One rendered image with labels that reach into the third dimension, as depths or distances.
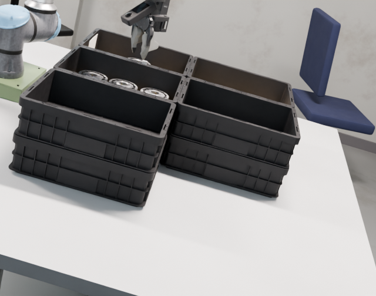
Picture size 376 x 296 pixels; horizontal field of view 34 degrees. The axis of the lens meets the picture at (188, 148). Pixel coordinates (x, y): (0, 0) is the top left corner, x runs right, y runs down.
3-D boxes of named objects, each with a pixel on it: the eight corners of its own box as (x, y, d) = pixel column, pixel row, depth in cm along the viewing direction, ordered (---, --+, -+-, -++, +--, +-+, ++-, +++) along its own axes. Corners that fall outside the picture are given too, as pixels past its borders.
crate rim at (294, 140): (174, 110, 193) (177, 103, 192) (184, 82, 221) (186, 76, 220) (298, 145, 194) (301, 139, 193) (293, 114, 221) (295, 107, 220)
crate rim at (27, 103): (16, 105, 165) (17, 96, 164) (50, 74, 193) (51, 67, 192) (161, 147, 165) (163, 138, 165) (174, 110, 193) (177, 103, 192)
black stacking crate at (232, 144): (167, 137, 197) (177, 104, 193) (178, 107, 224) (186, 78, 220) (288, 172, 197) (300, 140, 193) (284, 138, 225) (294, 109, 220)
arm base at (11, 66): (-28, 68, 220) (-24, 41, 216) (-7, 58, 234) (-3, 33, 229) (10, 83, 218) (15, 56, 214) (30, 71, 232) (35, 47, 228)
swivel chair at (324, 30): (345, 170, 438) (402, 33, 398) (347, 204, 386) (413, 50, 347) (265, 143, 443) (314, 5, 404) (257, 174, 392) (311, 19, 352)
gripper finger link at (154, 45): (159, 60, 208) (161, 33, 205) (144, 61, 204) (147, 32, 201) (154, 59, 210) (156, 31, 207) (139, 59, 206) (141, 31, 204)
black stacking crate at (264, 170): (158, 168, 201) (168, 134, 196) (170, 134, 229) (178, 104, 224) (277, 202, 202) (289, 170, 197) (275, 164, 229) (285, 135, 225)
